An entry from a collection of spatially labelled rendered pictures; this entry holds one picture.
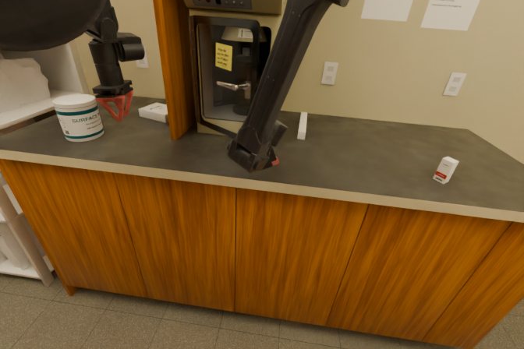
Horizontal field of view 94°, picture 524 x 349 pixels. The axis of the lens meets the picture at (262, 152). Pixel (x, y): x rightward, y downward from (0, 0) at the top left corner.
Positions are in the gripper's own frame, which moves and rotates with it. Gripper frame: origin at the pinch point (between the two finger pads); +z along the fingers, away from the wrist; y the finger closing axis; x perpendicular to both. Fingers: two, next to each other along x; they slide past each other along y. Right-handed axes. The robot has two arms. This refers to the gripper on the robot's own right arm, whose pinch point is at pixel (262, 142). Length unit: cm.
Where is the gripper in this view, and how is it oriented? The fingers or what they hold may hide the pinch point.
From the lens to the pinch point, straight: 80.0
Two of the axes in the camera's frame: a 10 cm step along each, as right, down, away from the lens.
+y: -3.4, -9.2, -2.0
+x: -9.4, 3.2, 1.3
